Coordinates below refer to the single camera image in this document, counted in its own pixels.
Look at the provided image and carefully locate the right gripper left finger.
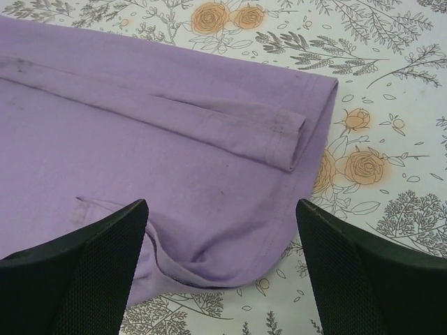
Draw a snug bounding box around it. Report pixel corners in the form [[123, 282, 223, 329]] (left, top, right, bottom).
[[1, 200, 149, 334]]

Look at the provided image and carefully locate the purple t shirt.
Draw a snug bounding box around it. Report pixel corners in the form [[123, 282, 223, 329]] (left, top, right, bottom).
[[1, 17, 338, 305]]

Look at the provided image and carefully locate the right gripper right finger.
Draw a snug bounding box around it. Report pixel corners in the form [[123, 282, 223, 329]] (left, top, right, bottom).
[[295, 199, 446, 334]]

